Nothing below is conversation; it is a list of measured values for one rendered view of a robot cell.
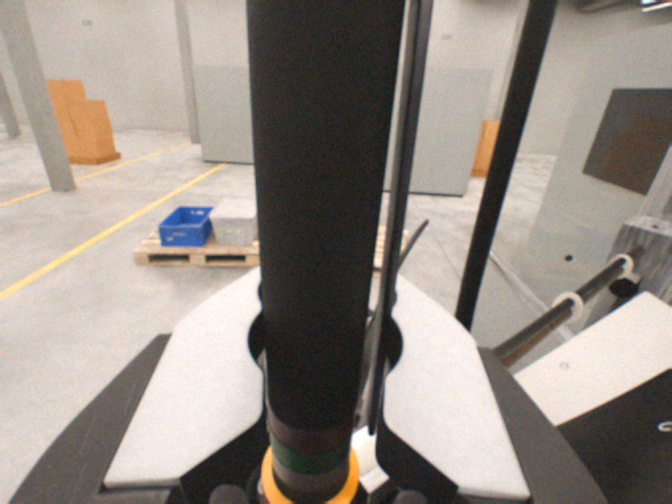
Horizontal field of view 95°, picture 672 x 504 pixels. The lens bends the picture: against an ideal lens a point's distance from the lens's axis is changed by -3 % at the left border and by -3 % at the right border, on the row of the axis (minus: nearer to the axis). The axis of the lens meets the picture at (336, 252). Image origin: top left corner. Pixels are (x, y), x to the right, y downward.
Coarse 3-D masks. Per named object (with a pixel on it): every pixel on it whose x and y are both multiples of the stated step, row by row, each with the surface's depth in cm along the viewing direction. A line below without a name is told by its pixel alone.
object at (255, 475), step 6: (270, 444) 36; (258, 468) 34; (252, 474) 34; (258, 474) 33; (246, 480) 34; (252, 480) 33; (258, 480) 33; (240, 486) 34; (246, 486) 33; (252, 486) 33; (246, 492) 32; (252, 492) 32; (246, 498) 32; (252, 498) 32; (258, 498) 31
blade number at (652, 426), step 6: (654, 420) 19; (660, 420) 19; (666, 420) 18; (648, 426) 19; (654, 426) 19; (660, 426) 18; (666, 426) 18; (654, 432) 18; (660, 432) 18; (666, 432) 18; (654, 438) 18; (660, 438) 18
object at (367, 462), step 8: (368, 440) 18; (360, 448) 17; (368, 448) 17; (360, 456) 17; (368, 456) 17; (360, 464) 17; (368, 464) 17; (376, 464) 17; (360, 472) 16; (368, 472) 16
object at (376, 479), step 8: (360, 432) 18; (360, 440) 18; (376, 472) 16; (360, 480) 16; (368, 480) 16; (376, 480) 16; (384, 480) 16; (360, 488) 16; (368, 488) 16; (376, 488) 16; (384, 488) 16; (392, 488) 17; (360, 496) 16; (368, 496) 16; (376, 496) 16; (384, 496) 17; (392, 496) 17
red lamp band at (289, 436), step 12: (276, 420) 11; (348, 420) 11; (276, 432) 11; (288, 432) 11; (300, 432) 10; (312, 432) 10; (324, 432) 10; (336, 432) 11; (348, 432) 11; (288, 444) 11; (300, 444) 11; (312, 444) 11; (324, 444) 11; (336, 444) 11
